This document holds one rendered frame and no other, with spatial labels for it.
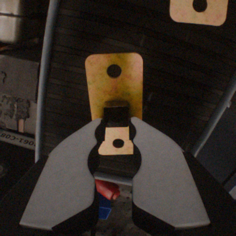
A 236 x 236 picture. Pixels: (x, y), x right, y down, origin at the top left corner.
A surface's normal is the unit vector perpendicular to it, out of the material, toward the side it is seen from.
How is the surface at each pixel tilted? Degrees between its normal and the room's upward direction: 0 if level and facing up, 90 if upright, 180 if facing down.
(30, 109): 0
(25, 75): 3
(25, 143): 90
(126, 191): 0
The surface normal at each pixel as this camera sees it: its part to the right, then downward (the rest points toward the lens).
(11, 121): -0.01, 0.50
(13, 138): 0.27, -0.83
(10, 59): 0.09, 0.24
